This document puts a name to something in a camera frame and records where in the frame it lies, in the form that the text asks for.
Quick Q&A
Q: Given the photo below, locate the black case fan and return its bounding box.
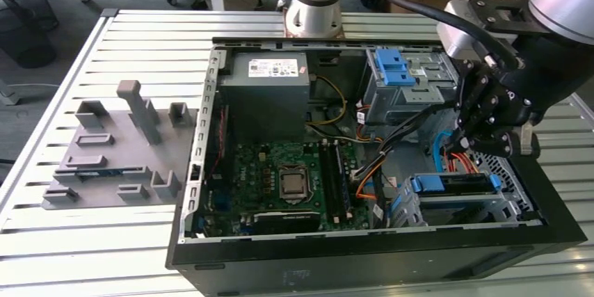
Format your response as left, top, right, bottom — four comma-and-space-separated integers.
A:
205, 102, 236, 190

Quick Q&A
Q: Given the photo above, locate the silver optical drive cage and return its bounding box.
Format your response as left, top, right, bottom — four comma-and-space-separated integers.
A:
360, 46, 467, 126

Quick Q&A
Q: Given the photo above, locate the silver disk bay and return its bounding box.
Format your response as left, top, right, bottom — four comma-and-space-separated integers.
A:
388, 170, 543, 228

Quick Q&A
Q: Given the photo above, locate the red twisted fan wire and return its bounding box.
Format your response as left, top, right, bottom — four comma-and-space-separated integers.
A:
208, 104, 229, 180

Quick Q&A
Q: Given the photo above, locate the black mesh wastebasket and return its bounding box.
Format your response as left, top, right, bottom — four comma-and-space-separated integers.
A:
0, 0, 59, 69

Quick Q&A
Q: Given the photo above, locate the blue data wire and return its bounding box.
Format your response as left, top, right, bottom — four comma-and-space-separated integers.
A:
431, 129, 457, 172

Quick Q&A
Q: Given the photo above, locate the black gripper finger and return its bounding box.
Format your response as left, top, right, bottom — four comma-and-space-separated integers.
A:
452, 59, 504, 154
471, 129, 523, 157

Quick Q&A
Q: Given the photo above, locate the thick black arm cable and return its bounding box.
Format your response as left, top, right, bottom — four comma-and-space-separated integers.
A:
362, 0, 525, 70

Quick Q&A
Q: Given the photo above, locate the grey power supply unit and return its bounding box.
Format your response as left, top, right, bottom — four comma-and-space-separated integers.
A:
217, 51, 310, 142

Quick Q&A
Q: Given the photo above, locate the black cable bundle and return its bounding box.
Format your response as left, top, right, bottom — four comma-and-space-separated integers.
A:
369, 100, 460, 228

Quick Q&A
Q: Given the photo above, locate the green motherboard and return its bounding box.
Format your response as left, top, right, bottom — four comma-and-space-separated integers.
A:
229, 138, 372, 236

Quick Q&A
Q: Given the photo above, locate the orange flat wire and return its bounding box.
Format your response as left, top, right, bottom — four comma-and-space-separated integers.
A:
352, 166, 388, 201

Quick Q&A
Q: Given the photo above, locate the grey metal stand foot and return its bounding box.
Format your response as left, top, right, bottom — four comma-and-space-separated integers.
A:
0, 77, 22, 106

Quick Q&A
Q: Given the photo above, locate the grey parts rack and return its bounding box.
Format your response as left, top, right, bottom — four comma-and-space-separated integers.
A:
41, 79, 200, 211

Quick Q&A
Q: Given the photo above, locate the orange power wire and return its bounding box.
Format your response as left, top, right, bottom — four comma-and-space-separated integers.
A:
443, 135, 481, 175

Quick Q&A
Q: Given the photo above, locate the black camera bracket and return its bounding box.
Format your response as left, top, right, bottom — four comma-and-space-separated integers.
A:
465, 0, 552, 35

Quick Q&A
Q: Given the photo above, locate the black RAM slot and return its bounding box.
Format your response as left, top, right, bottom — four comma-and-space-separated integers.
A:
317, 138, 338, 225

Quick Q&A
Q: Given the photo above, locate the yellow wire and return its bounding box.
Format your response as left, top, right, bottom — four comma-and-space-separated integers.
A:
305, 74, 348, 126

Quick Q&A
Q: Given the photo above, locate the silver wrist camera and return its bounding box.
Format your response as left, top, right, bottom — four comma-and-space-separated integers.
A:
435, 0, 491, 58

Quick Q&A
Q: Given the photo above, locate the black graphics card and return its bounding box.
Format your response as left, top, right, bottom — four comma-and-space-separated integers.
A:
249, 209, 321, 235

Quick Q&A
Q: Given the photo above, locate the blue plastic drive latch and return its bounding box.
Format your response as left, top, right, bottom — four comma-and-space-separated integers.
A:
374, 48, 416, 86

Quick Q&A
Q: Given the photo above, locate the blue RAM stick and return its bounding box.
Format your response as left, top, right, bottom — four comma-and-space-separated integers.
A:
73, 168, 126, 178

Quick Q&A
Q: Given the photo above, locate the hard disk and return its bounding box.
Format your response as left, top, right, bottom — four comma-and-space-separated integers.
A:
409, 171, 500, 198

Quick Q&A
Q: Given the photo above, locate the black open PC case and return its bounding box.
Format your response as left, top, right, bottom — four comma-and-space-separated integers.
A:
165, 35, 585, 297

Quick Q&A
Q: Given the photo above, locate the black CPU socket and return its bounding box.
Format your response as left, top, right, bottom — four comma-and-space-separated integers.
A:
276, 163, 312, 207

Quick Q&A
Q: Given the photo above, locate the silver CPU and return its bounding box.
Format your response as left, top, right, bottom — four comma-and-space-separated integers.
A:
280, 173, 306, 195

